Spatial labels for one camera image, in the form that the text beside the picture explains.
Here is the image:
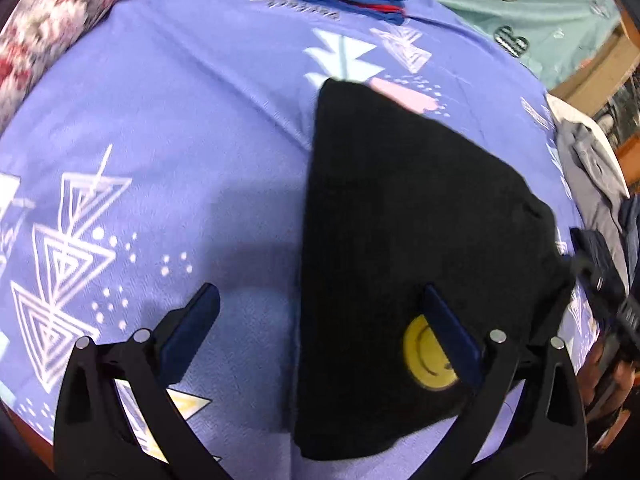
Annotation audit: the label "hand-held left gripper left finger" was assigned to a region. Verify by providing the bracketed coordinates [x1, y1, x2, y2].
[52, 282, 236, 480]

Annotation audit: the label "grey garment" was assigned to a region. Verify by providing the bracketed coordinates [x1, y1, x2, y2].
[555, 120, 631, 286]

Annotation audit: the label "wooden bed frame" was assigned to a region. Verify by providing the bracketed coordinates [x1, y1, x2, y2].
[0, 400, 56, 466]

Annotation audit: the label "floral pillow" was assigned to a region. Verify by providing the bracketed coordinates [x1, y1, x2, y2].
[0, 0, 151, 131]

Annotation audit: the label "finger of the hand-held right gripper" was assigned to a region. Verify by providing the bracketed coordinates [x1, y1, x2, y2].
[570, 227, 626, 306]

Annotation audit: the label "purple patterned bedsheet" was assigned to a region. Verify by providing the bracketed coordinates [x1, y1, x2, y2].
[0, 0, 601, 480]

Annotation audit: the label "black pants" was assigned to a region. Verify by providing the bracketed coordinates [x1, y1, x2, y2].
[294, 77, 576, 461]

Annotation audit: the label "green heart print blanket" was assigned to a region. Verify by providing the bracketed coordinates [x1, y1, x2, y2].
[360, 0, 623, 91]

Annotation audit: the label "person's right hand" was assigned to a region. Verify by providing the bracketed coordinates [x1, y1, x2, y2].
[580, 342, 640, 423]

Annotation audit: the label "wooden furniture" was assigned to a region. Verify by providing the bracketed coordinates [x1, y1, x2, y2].
[547, 15, 640, 121]

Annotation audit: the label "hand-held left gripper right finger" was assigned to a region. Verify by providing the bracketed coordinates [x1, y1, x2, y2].
[422, 284, 588, 480]

